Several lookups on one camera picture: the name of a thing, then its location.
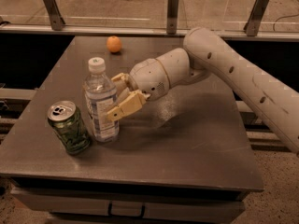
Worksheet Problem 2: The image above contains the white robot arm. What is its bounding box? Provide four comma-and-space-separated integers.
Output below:
107, 27, 299, 154

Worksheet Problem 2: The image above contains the left metal bracket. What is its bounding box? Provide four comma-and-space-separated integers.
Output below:
43, 0, 65, 31

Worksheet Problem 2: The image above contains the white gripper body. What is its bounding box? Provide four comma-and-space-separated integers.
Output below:
129, 59, 169, 101

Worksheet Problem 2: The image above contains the metal bracket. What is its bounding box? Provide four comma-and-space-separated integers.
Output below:
166, 0, 179, 35
43, 0, 65, 31
244, 0, 270, 36

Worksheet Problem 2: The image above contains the middle metal bracket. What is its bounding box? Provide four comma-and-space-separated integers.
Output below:
166, 0, 179, 35

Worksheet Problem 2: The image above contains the grey cabinet drawer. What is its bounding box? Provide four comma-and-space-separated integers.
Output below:
11, 187, 245, 224

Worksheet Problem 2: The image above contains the clear plastic water bottle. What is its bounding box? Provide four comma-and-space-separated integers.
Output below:
83, 57, 119, 142

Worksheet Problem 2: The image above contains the green soda can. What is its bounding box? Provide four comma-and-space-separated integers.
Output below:
47, 101, 91, 155

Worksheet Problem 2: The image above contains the orange fruit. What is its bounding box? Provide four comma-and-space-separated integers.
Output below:
107, 35, 121, 53

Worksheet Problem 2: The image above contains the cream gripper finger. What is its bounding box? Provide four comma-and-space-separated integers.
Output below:
107, 89, 149, 121
111, 73, 132, 103

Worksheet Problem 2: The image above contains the grey metal rail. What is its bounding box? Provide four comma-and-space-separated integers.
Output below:
0, 23, 299, 42

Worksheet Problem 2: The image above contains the black drawer handle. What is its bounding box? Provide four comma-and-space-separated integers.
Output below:
107, 202, 146, 218

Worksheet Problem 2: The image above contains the right metal bracket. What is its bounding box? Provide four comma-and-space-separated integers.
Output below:
244, 0, 270, 36

